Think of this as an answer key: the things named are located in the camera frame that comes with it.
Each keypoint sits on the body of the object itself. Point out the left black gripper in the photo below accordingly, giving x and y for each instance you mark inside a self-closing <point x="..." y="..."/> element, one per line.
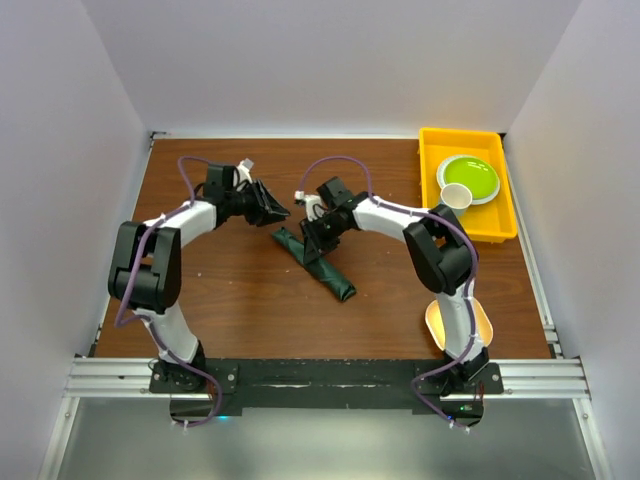
<point x="266" y="207"/>

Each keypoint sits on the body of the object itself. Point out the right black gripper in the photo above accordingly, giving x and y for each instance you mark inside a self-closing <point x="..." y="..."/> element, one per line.
<point x="313" y="242"/>

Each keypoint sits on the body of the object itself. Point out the dark green cloth napkin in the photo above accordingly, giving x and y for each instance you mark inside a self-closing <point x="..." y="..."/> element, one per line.
<point x="321" y="269"/>

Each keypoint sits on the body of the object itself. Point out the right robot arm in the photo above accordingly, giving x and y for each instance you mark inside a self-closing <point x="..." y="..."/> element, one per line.
<point x="442" y="254"/>

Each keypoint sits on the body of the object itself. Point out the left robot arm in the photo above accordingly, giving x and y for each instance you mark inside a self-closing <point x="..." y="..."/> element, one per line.
<point x="146" y="267"/>

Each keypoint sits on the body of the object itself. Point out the cream square bowl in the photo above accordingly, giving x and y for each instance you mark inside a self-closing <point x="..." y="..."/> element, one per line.
<point x="434" y="323"/>

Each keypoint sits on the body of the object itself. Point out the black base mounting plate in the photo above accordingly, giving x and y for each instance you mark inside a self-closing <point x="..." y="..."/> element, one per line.
<point x="347" y="384"/>

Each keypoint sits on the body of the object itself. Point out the white blue mug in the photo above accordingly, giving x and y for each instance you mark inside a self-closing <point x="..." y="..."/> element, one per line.
<point x="457" y="197"/>

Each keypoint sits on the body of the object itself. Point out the yellow plastic bin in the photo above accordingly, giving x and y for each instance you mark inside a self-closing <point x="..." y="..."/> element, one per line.
<point x="493" y="222"/>

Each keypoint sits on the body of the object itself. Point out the green plate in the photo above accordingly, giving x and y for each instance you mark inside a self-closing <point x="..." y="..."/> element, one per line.
<point x="476" y="174"/>

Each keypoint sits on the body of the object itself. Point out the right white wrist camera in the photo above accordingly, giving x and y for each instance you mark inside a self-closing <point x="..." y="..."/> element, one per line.
<point x="313" y="205"/>

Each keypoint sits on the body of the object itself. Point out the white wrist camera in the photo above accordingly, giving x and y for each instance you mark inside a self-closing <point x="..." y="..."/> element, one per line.
<point x="313" y="205"/>
<point x="243" y="174"/>

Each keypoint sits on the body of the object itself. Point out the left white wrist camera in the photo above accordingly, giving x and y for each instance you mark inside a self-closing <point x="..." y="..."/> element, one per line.
<point x="243" y="174"/>

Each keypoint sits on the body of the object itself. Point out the aluminium frame rail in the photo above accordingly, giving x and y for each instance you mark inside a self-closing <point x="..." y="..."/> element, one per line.
<point x="245" y="297"/>

